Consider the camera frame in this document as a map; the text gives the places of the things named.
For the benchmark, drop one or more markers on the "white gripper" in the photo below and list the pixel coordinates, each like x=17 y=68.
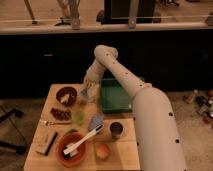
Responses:
x=87 y=88

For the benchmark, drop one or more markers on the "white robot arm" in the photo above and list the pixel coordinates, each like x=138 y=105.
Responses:
x=159 y=143

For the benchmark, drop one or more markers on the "grey blue towel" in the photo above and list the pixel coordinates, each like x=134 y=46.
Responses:
x=95 y=121

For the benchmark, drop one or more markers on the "dark paper cup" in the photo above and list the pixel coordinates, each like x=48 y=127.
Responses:
x=116 y=129

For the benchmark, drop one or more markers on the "clear glass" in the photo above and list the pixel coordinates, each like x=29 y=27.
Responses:
x=90 y=99

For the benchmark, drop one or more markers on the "dark red bowl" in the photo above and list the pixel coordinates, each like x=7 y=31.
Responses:
x=66 y=96

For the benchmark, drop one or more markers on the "green plastic bin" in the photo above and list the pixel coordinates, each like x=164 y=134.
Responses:
x=113 y=98

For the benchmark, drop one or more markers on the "dark red grapes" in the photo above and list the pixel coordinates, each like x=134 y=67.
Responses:
x=61 y=114

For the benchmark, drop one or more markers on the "white spatula utensil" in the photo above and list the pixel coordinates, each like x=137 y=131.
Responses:
x=74 y=146

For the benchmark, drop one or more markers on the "orange bowl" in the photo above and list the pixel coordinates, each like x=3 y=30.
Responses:
x=66 y=155

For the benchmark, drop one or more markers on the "metal fork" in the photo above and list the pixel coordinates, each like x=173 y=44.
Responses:
x=50 y=123

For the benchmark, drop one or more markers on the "black and white brush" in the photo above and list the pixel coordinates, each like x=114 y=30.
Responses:
x=46 y=142

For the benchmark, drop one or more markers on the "black cabinet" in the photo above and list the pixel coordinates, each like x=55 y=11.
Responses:
x=117 y=12

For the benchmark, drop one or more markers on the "peach fruit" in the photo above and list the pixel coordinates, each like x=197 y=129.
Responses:
x=102 y=151

